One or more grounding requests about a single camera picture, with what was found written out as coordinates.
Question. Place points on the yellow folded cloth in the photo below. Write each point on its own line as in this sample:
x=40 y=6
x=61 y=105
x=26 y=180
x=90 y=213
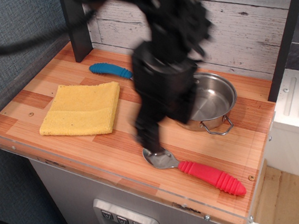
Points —
x=82 y=110

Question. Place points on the dark grey post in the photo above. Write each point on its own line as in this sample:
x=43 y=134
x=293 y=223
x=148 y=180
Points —
x=80 y=38
x=284 y=49

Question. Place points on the white toy sink unit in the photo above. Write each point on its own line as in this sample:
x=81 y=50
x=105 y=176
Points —
x=282 y=149

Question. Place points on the red handled metal spoon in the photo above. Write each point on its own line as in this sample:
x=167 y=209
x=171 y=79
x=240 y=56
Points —
x=217 y=178

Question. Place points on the dark grey left post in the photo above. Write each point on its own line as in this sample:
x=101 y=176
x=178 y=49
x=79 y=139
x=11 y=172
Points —
x=80 y=38

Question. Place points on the dark grey right post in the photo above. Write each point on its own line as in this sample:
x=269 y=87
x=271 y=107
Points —
x=284 y=49

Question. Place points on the grey toy fridge cabinet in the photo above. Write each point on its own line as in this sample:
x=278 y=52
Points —
x=74 y=196

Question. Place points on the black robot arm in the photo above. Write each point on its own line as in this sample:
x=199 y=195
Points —
x=177 y=26

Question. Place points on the blue handled metal fork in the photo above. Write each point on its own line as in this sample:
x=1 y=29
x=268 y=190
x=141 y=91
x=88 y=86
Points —
x=107 y=68

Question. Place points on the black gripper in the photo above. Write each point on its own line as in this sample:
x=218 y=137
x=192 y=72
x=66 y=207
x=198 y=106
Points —
x=166 y=90

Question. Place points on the stainless steel pot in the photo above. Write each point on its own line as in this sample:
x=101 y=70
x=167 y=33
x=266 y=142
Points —
x=215 y=98

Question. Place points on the clear acrylic edge guard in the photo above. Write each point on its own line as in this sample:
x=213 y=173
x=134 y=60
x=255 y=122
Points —
x=117 y=159

